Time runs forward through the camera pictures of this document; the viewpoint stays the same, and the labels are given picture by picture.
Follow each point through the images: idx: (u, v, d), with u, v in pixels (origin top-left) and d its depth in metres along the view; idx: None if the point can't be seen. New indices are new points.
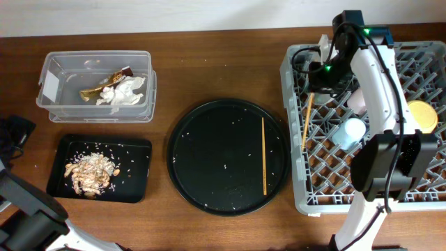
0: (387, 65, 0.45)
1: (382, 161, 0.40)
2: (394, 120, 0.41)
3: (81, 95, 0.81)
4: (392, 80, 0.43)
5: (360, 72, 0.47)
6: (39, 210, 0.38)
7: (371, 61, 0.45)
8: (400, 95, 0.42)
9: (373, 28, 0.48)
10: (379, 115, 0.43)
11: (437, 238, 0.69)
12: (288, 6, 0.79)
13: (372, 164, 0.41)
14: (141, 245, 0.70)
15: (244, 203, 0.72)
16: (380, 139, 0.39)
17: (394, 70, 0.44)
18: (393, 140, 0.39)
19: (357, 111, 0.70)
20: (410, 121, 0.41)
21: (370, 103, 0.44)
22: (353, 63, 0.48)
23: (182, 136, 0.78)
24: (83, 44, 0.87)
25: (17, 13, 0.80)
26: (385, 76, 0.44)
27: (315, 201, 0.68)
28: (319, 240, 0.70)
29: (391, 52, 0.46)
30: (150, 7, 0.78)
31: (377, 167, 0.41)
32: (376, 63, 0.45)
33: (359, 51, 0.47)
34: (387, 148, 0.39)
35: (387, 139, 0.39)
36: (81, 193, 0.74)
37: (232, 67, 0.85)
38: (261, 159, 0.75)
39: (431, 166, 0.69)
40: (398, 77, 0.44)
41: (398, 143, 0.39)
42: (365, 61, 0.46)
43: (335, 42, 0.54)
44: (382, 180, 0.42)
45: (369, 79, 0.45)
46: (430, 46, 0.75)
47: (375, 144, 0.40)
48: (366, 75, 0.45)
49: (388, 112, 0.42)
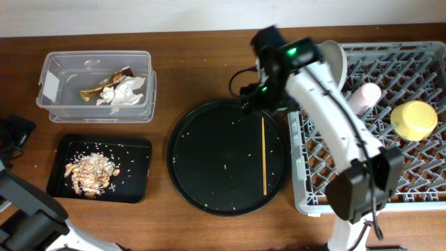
0: (325, 84, 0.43)
1: (358, 193, 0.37)
2: (355, 145, 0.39)
3: (81, 95, 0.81)
4: (336, 102, 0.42)
5: (302, 101, 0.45)
6: (39, 210, 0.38)
7: (309, 84, 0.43)
8: (349, 114, 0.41)
9: (297, 47, 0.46)
10: (338, 143, 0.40)
11: (437, 238, 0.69)
12: (288, 6, 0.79)
13: (350, 200, 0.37)
14: (141, 245, 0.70)
15: (244, 203, 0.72)
16: (350, 176, 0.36)
17: (333, 89, 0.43)
18: (361, 171, 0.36)
19: (357, 111, 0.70)
20: (370, 141, 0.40)
21: (323, 130, 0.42)
22: (291, 90, 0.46)
23: (181, 136, 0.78)
24: (83, 44, 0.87)
25: (16, 13, 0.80)
26: (329, 97, 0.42)
27: (314, 201, 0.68)
28: (319, 240, 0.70)
29: (323, 67, 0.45)
30: (150, 7, 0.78)
31: (356, 199, 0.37)
32: (315, 86, 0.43)
33: (293, 77, 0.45)
34: (361, 180, 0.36)
35: (358, 172, 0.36)
36: (81, 193, 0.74)
37: (232, 67, 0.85)
38: (260, 159, 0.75)
39: (431, 166, 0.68)
40: (338, 95, 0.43)
41: (368, 173, 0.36)
42: (302, 89, 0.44)
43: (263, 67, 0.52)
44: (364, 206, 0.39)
45: (314, 108, 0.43)
46: (430, 46, 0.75)
47: (348, 181, 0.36)
48: (309, 103, 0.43)
49: (345, 138, 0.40)
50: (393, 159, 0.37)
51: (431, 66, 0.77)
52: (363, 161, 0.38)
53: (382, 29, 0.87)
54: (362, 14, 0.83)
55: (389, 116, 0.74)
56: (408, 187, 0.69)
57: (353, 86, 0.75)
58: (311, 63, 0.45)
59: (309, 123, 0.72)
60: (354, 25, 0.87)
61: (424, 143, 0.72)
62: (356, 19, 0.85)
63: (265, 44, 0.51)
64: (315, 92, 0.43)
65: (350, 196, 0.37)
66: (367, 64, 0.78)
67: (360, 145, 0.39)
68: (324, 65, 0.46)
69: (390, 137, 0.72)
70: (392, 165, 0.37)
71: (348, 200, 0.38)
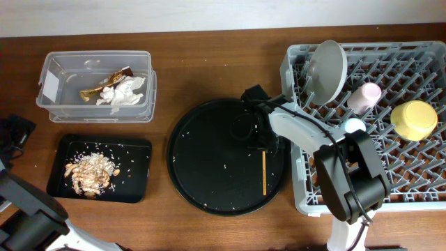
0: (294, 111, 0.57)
1: (339, 177, 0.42)
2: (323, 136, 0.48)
3: (81, 95, 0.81)
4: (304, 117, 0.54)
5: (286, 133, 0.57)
6: (39, 210, 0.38)
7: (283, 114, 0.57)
8: (316, 121, 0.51)
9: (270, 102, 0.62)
10: (309, 141, 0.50)
11: (437, 238, 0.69)
12: (288, 7, 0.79)
13: (333, 184, 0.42)
14: (141, 245, 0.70)
15: (243, 203, 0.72)
16: (323, 158, 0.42)
17: (300, 113, 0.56)
18: (333, 153, 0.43)
19: (357, 111, 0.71)
20: (336, 132, 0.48)
21: (302, 142, 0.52)
22: (277, 127, 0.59)
23: (181, 136, 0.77)
24: (83, 44, 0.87)
25: (16, 13, 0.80)
26: (297, 117, 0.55)
27: (314, 201, 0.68)
28: (319, 240, 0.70)
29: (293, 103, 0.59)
30: (150, 7, 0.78)
31: (339, 184, 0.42)
32: (286, 113, 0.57)
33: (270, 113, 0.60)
34: (333, 161, 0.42)
35: (328, 153, 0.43)
36: (81, 193, 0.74)
37: (232, 67, 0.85)
38: (260, 159, 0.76)
39: (431, 166, 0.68)
40: (305, 114, 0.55)
41: (337, 154, 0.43)
42: (279, 118, 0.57)
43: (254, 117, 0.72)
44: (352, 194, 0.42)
45: (292, 128, 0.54)
46: (430, 46, 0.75)
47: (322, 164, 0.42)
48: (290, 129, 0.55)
49: (314, 135, 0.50)
50: (357, 139, 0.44)
51: (431, 66, 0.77)
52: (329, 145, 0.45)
53: (382, 29, 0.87)
54: (362, 14, 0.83)
55: (389, 116, 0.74)
56: (408, 187, 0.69)
57: (353, 86, 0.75)
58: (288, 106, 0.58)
59: None
60: (354, 25, 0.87)
61: (424, 143, 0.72)
62: (355, 19, 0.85)
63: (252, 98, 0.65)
64: (286, 117, 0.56)
65: (331, 180, 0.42)
66: (367, 64, 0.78)
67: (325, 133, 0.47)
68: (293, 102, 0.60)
69: (390, 137, 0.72)
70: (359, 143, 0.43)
71: (332, 186, 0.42)
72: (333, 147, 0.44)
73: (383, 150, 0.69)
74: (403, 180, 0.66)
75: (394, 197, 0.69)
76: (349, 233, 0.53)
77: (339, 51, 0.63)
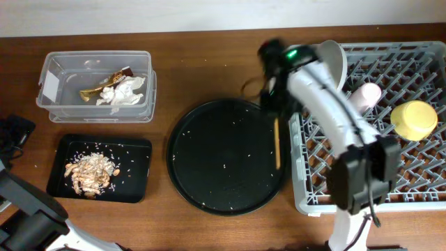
0: (323, 80, 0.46)
1: (357, 176, 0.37)
2: (351, 132, 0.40)
3: (81, 95, 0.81)
4: (335, 95, 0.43)
5: (304, 98, 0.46)
6: (39, 210, 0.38)
7: (307, 79, 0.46)
8: (346, 105, 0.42)
9: (297, 51, 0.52)
10: (334, 130, 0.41)
11: (437, 238, 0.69)
12: (288, 7, 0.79)
13: (348, 183, 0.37)
14: (141, 245, 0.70)
15: (243, 204, 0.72)
16: (345, 157, 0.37)
17: (330, 85, 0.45)
18: (358, 154, 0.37)
19: (357, 111, 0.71)
20: (365, 129, 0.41)
21: (322, 121, 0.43)
22: (295, 90, 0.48)
23: (182, 136, 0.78)
24: (83, 44, 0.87)
25: (17, 13, 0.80)
26: (326, 91, 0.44)
27: (314, 201, 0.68)
28: (319, 240, 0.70)
29: (320, 67, 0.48)
30: (150, 7, 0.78)
31: (354, 184, 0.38)
32: (312, 81, 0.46)
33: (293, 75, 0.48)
34: (358, 164, 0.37)
35: (353, 156, 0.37)
36: (81, 193, 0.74)
37: (233, 67, 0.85)
38: (260, 159, 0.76)
39: (431, 166, 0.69)
40: (336, 90, 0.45)
41: (363, 157, 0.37)
42: (301, 82, 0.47)
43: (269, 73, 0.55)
44: (362, 194, 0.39)
45: (315, 100, 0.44)
46: (430, 47, 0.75)
47: (344, 164, 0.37)
48: (312, 100, 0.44)
49: (343, 127, 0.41)
50: (388, 146, 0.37)
51: (431, 66, 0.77)
52: (357, 146, 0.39)
53: (382, 29, 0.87)
54: (362, 14, 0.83)
55: (389, 116, 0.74)
56: (408, 187, 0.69)
57: (353, 86, 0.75)
58: (314, 63, 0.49)
59: (309, 122, 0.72)
60: (354, 25, 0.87)
61: (424, 143, 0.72)
62: (355, 19, 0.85)
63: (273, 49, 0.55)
64: (311, 86, 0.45)
65: (348, 179, 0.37)
66: (367, 64, 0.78)
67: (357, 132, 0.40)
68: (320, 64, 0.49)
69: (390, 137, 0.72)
70: (388, 151, 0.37)
71: (346, 184, 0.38)
72: (360, 149, 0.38)
73: None
74: (403, 180, 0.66)
75: (394, 197, 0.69)
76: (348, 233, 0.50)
77: (339, 51, 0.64)
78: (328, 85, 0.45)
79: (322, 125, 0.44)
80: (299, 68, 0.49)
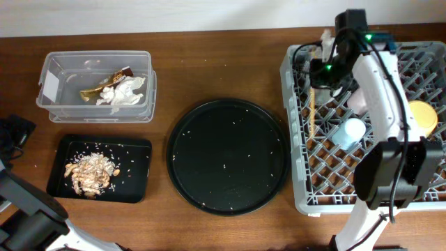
0: (390, 71, 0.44)
1: (388, 168, 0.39)
2: (398, 127, 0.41)
3: (81, 95, 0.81)
4: (395, 87, 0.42)
5: (363, 81, 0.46)
6: (39, 211, 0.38)
7: (374, 66, 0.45)
8: (402, 98, 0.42)
9: (375, 35, 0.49)
10: (383, 123, 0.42)
11: (437, 238, 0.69)
12: (288, 7, 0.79)
13: (378, 171, 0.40)
14: (141, 245, 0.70)
15: (242, 204, 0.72)
16: (385, 147, 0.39)
17: (396, 76, 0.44)
18: (398, 147, 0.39)
19: (357, 111, 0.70)
20: (414, 128, 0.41)
21: (373, 109, 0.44)
22: (356, 70, 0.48)
23: (182, 135, 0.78)
24: (83, 44, 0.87)
25: (17, 13, 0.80)
26: (388, 83, 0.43)
27: (315, 201, 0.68)
28: (319, 240, 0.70)
29: (393, 58, 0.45)
30: (150, 7, 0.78)
31: (382, 174, 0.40)
32: (379, 69, 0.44)
33: (362, 57, 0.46)
34: (394, 156, 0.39)
35: (393, 147, 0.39)
36: (81, 193, 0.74)
37: (233, 67, 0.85)
38: (260, 159, 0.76)
39: None
40: (400, 81, 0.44)
41: (403, 152, 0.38)
42: (367, 67, 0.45)
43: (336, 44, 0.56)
44: (387, 187, 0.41)
45: (373, 88, 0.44)
46: (430, 46, 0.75)
47: (381, 152, 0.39)
48: (371, 86, 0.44)
49: (391, 119, 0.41)
50: (430, 149, 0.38)
51: (431, 66, 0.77)
52: (401, 142, 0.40)
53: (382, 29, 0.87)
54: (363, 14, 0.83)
55: None
56: None
57: None
58: (381, 51, 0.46)
59: (309, 123, 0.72)
60: None
61: None
62: None
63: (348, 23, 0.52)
64: (377, 74, 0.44)
65: (378, 166, 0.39)
66: None
67: (404, 128, 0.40)
68: (393, 56, 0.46)
69: None
70: (428, 153, 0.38)
71: (375, 171, 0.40)
72: (402, 143, 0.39)
73: None
74: None
75: None
76: (361, 229, 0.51)
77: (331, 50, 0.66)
78: (389, 74, 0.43)
79: (371, 112, 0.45)
80: (371, 51, 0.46)
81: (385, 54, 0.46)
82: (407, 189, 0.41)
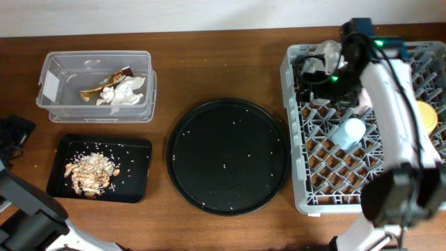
0: (403, 84, 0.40)
1: (402, 193, 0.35)
2: (412, 148, 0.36)
3: (81, 95, 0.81)
4: (409, 102, 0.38)
5: (373, 93, 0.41)
6: (39, 210, 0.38)
7: (385, 77, 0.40)
8: (416, 116, 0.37)
9: (385, 41, 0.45)
10: (394, 142, 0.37)
11: (437, 238, 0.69)
12: (288, 7, 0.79)
13: (389, 196, 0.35)
14: (141, 245, 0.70)
15: (242, 204, 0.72)
16: (395, 173, 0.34)
17: (410, 90, 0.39)
18: (410, 172, 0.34)
19: (357, 111, 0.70)
20: (428, 150, 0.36)
21: (382, 126, 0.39)
22: (365, 79, 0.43)
23: (182, 135, 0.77)
24: (83, 44, 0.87)
25: (17, 13, 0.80)
26: (401, 97, 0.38)
27: (315, 201, 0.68)
28: (320, 240, 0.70)
29: (406, 68, 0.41)
30: (150, 7, 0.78)
31: (394, 201, 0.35)
32: (391, 80, 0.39)
33: (372, 65, 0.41)
34: (407, 183, 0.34)
35: (405, 172, 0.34)
36: (81, 193, 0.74)
37: (233, 67, 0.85)
38: (260, 159, 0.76)
39: None
40: (413, 97, 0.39)
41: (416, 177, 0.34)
42: (378, 79, 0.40)
43: (341, 54, 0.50)
44: (399, 214, 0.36)
45: (383, 102, 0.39)
46: (430, 46, 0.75)
47: (391, 178, 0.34)
48: (382, 100, 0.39)
49: (403, 139, 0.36)
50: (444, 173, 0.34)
51: (431, 66, 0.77)
52: (414, 166, 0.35)
53: (382, 29, 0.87)
54: (363, 14, 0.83)
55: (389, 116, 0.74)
56: None
57: None
58: (391, 58, 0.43)
59: (309, 123, 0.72)
60: None
61: None
62: None
63: (356, 30, 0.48)
64: (389, 86, 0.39)
65: (390, 193, 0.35)
66: None
67: (417, 150, 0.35)
68: (405, 64, 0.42)
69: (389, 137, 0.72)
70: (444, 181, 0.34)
71: (386, 196, 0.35)
72: (415, 167, 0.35)
73: None
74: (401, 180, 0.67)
75: None
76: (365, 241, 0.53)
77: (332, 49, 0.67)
78: (401, 88, 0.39)
79: (380, 127, 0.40)
80: (382, 61, 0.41)
81: (397, 65, 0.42)
82: (419, 217, 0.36)
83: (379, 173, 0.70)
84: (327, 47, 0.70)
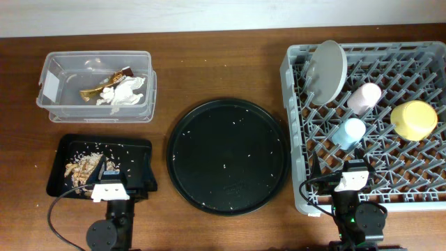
0: (360, 210, 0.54)
1: (371, 223, 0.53)
2: (378, 229, 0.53)
3: (81, 94, 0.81)
4: (373, 216, 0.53)
5: (365, 215, 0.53)
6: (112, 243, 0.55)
7: (364, 207, 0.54)
8: (377, 225, 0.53)
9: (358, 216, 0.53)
10: (378, 232, 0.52)
11: (437, 238, 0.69)
12: (288, 8, 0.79)
13: (377, 231, 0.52)
14: (141, 245, 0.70)
15: (241, 204, 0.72)
16: (380, 216, 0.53)
17: (366, 206, 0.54)
18: (381, 220, 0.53)
19: (357, 111, 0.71)
20: (371, 224, 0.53)
21: (371, 225, 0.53)
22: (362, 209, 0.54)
23: (182, 135, 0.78)
24: (83, 44, 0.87)
25: (17, 14, 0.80)
26: (370, 213, 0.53)
27: (315, 201, 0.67)
28: (320, 241, 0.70)
29: (368, 206, 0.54)
30: (150, 8, 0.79)
31: (371, 224, 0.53)
32: (364, 208, 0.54)
33: (363, 206, 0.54)
34: (381, 215, 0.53)
35: (378, 217, 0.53)
36: (81, 193, 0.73)
37: (232, 67, 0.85)
38: (260, 159, 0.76)
39: (431, 166, 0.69)
40: (370, 213, 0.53)
41: (381, 208, 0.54)
42: (368, 207, 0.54)
43: (353, 180, 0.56)
44: (373, 236, 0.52)
45: (368, 217, 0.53)
46: (430, 46, 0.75)
47: (378, 217, 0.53)
48: (373, 224, 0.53)
49: (380, 226, 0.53)
50: (378, 215, 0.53)
51: (430, 66, 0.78)
52: (380, 229, 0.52)
53: (382, 29, 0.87)
54: (363, 14, 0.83)
55: (389, 116, 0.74)
56: (408, 187, 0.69)
57: (353, 86, 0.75)
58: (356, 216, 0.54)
59: (309, 123, 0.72)
60: (353, 26, 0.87)
61: (424, 143, 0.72)
62: (355, 20, 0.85)
63: (343, 196, 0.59)
64: (365, 209, 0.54)
65: (375, 225, 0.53)
66: (367, 64, 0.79)
67: (381, 232, 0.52)
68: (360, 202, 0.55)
69: (390, 137, 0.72)
70: (382, 219, 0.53)
71: (375, 230, 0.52)
72: (376, 210, 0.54)
73: (383, 150, 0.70)
74: (403, 180, 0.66)
75: (394, 197, 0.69)
76: None
77: (339, 51, 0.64)
78: (364, 209, 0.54)
79: (368, 228, 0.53)
80: (360, 219, 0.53)
81: (366, 206, 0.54)
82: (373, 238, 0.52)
83: (379, 172, 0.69)
84: (332, 48, 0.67)
